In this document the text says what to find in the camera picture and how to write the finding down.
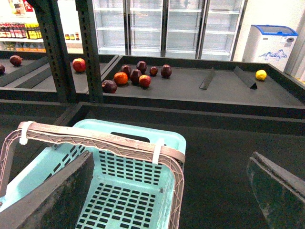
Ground bottles on store shelf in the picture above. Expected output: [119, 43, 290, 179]
[0, 22, 42, 40]

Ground black perforated shelf post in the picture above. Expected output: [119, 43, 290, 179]
[75, 0, 103, 103]

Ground dark fruit far left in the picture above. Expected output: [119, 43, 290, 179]
[10, 55, 23, 66]

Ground small jars on shelf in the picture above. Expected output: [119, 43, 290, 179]
[64, 32, 80, 41]

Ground dark red fruit middle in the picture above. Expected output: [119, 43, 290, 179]
[130, 69, 142, 85]

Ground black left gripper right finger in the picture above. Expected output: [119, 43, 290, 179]
[246, 152, 305, 229]

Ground light blue plastic basket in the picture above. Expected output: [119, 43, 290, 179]
[0, 118, 187, 229]

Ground dark red fruit front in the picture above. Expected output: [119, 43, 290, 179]
[102, 80, 117, 94]

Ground small dark red fruit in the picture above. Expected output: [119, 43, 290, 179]
[150, 66, 158, 77]

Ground dark red fruit back centre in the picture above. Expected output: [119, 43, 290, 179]
[136, 61, 147, 74]

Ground black shelf divider right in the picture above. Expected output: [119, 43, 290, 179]
[234, 66, 257, 90]

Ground red apple on left shelf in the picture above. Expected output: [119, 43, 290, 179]
[72, 58, 86, 73]

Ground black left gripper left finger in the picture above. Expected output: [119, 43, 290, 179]
[0, 151, 93, 229]

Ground glass door refrigerator row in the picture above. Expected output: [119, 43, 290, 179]
[93, 0, 247, 61]

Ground dark red fruit back left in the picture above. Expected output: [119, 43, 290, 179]
[121, 65, 132, 78]

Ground black upper display tray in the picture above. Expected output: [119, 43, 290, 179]
[101, 56, 305, 119]

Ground white blue chest freezer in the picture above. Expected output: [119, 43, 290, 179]
[242, 25, 298, 71]

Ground black left display tray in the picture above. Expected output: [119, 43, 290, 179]
[0, 51, 119, 102]

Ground red apple small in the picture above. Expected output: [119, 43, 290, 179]
[139, 75, 151, 87]

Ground black lower display tray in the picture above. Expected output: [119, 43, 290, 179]
[0, 100, 305, 229]

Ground yellow lemon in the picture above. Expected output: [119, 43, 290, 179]
[255, 70, 267, 81]

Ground black display tray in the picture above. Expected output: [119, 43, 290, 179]
[0, 100, 305, 229]
[0, 51, 119, 102]
[101, 56, 305, 119]

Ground dark red fruit right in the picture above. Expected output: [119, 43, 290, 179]
[161, 64, 172, 78]

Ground orange fruit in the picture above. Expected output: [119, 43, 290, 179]
[113, 72, 128, 85]

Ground dark fruit at left edge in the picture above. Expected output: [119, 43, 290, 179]
[0, 64, 5, 74]

